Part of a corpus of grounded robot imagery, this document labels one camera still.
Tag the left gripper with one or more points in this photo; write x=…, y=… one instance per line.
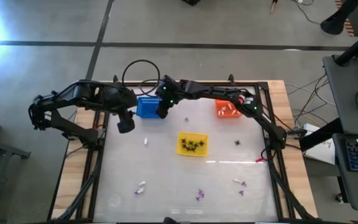
x=126, y=127

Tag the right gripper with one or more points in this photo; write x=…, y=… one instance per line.
x=162, y=112

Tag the yellow plastic basket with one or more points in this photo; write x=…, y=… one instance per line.
x=202, y=137

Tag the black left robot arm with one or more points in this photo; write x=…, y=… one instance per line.
x=85, y=137

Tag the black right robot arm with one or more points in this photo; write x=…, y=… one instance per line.
x=216, y=91

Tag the blue plastic basket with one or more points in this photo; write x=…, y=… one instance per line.
x=146, y=109

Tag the orange plastic basket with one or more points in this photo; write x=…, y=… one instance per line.
x=225, y=115

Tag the black rounded object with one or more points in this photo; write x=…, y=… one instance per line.
x=170, y=221

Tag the black floor object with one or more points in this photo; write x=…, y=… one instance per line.
x=191, y=1

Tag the grey side stand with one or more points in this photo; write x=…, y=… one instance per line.
x=5, y=148

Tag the white power adapter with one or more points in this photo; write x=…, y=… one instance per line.
x=309, y=128

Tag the black desk foot bar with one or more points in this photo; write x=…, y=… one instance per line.
x=322, y=133

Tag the white printed paper sheet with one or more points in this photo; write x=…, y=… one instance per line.
x=323, y=154

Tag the person's shoe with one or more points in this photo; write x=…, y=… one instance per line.
x=332, y=25

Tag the desk caster wheel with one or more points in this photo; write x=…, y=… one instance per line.
x=339, y=198

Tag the black monitor pole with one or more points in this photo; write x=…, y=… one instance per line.
x=356, y=46

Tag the red striped mat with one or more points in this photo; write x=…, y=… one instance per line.
x=349, y=28

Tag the person's leg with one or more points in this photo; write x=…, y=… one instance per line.
x=348, y=7

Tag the black frame clamp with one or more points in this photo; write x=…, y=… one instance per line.
x=115, y=78
x=231, y=79

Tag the black aluminium table frame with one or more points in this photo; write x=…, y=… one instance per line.
x=253, y=83

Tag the grey metal bracket plate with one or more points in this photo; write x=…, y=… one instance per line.
x=266, y=133

